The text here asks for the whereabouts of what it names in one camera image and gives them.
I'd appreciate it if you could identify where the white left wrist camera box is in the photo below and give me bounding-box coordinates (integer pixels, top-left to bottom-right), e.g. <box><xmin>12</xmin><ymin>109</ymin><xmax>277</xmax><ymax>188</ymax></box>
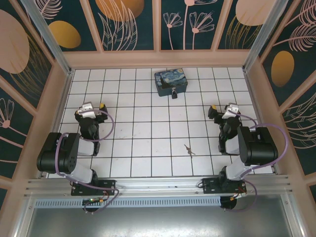
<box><xmin>78</xmin><ymin>102</ymin><xmax>96</xmax><ymax>118</ymax></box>

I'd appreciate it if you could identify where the teal starry night tin box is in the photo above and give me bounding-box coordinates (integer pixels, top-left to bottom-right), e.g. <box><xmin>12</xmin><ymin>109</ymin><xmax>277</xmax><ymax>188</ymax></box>
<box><xmin>154</xmin><ymin>68</ymin><xmax>190</xmax><ymax>98</ymax></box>

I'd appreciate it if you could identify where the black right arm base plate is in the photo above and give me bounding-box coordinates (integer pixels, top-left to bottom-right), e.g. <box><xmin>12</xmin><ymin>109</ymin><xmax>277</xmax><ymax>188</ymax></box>
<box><xmin>202</xmin><ymin>177</ymin><xmax>247</xmax><ymax>196</ymax></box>

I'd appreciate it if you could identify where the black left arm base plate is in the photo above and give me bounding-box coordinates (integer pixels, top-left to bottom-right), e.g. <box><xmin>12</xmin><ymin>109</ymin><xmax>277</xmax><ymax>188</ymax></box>
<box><xmin>71</xmin><ymin>179</ymin><xmax>117</xmax><ymax>197</ymax></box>

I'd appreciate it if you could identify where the black round disc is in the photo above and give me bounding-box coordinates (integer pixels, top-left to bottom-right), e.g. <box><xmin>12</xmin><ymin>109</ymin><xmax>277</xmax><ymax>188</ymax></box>
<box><xmin>219</xmin><ymin>197</ymin><xmax>238</xmax><ymax>212</ymax></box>
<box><xmin>82</xmin><ymin>204</ymin><xmax>104</xmax><ymax>214</ymax></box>

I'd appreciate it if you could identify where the wired connector plug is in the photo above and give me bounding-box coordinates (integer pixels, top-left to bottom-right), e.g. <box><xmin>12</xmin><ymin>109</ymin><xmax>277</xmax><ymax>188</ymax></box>
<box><xmin>82</xmin><ymin>197</ymin><xmax>106</xmax><ymax>206</ymax></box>
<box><xmin>229</xmin><ymin>189</ymin><xmax>247</xmax><ymax>201</ymax></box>

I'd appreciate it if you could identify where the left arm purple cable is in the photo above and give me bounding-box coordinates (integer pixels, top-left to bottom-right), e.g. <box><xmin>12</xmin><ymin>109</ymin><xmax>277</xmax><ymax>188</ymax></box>
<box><xmin>54</xmin><ymin>110</ymin><xmax>120</xmax><ymax>214</ymax></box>

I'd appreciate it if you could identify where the aluminium frame bar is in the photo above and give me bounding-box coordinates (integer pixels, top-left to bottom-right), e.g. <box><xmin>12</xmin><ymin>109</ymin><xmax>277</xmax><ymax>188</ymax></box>
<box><xmin>281</xmin><ymin>195</ymin><xmax>307</xmax><ymax>237</ymax></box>
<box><xmin>13</xmin><ymin>197</ymin><xmax>35</xmax><ymax>237</ymax></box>

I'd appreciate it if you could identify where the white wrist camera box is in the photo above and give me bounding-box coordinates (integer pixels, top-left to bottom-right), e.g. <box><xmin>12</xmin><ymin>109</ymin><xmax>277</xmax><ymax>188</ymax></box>
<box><xmin>223</xmin><ymin>103</ymin><xmax>240</xmax><ymax>119</ymax></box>
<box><xmin>78</xmin><ymin>102</ymin><xmax>96</xmax><ymax>118</ymax></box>

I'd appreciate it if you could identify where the aluminium frame post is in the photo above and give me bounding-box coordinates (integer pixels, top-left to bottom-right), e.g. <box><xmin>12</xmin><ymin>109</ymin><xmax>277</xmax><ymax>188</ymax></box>
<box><xmin>21</xmin><ymin>0</ymin><xmax>75</xmax><ymax>75</ymax></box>
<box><xmin>243</xmin><ymin>0</ymin><xmax>289</xmax><ymax>72</ymax></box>

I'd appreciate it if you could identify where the grey metal sheet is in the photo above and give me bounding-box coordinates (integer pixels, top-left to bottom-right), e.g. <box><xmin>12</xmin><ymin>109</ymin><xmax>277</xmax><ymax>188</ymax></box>
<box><xmin>23</xmin><ymin>206</ymin><xmax>297</xmax><ymax>237</ymax></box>

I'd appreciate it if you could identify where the aluminium mounting rail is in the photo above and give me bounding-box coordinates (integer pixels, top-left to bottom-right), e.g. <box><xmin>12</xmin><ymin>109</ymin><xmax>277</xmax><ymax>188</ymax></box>
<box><xmin>24</xmin><ymin>174</ymin><xmax>293</xmax><ymax>198</ymax></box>

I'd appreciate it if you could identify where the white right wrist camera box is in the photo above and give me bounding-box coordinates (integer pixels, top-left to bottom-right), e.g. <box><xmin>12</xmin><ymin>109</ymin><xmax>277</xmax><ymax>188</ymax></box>
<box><xmin>223</xmin><ymin>103</ymin><xmax>240</xmax><ymax>119</ymax></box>

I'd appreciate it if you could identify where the grey slotted cable duct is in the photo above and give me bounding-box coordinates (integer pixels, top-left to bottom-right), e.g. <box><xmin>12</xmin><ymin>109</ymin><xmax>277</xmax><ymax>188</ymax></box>
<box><xmin>33</xmin><ymin>197</ymin><xmax>222</xmax><ymax>208</ymax></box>

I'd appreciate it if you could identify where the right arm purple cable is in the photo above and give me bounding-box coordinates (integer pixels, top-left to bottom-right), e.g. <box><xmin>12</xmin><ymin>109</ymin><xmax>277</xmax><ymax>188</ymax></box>
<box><xmin>228</xmin><ymin>110</ymin><xmax>289</xmax><ymax>212</ymax></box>

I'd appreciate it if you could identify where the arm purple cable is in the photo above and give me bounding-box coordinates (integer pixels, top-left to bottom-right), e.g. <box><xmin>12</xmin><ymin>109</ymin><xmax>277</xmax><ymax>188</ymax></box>
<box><xmin>228</xmin><ymin>110</ymin><xmax>289</xmax><ymax>212</ymax></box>
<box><xmin>54</xmin><ymin>110</ymin><xmax>120</xmax><ymax>214</ymax></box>

